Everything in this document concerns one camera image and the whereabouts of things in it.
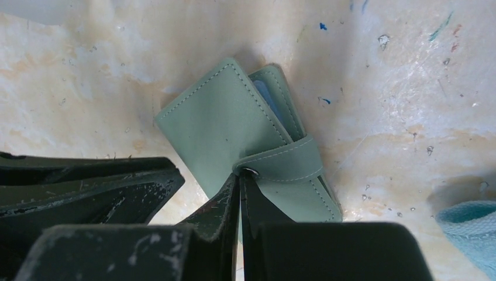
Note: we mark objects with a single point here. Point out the light blue towel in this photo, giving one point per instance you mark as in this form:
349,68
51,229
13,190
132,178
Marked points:
470,227

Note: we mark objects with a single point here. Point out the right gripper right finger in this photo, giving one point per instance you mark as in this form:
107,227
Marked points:
278,248

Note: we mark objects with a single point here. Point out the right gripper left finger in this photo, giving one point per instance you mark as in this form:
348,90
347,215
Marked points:
201,247

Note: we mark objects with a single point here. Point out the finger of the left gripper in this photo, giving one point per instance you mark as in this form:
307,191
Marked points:
26,211
22,170

